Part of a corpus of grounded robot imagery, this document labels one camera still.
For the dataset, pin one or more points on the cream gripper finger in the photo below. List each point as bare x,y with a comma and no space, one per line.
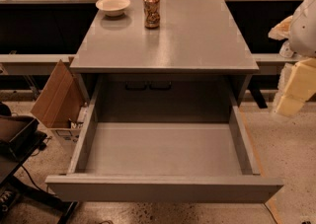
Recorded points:
296,85
281,30

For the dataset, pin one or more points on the grey metal cabinet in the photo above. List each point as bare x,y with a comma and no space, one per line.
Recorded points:
189,69

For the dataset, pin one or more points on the brown cardboard box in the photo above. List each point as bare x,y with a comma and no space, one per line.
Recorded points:
61,107

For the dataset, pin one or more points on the open grey top drawer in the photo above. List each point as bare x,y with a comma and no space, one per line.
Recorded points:
164,141

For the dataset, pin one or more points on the orange soda can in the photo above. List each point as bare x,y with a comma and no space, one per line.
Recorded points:
151,12

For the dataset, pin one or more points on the black tray on cart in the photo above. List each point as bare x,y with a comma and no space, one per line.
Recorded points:
15,131

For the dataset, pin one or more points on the white ceramic bowl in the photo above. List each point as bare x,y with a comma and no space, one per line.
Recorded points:
112,8

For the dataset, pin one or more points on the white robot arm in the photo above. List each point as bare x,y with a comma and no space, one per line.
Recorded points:
302,35

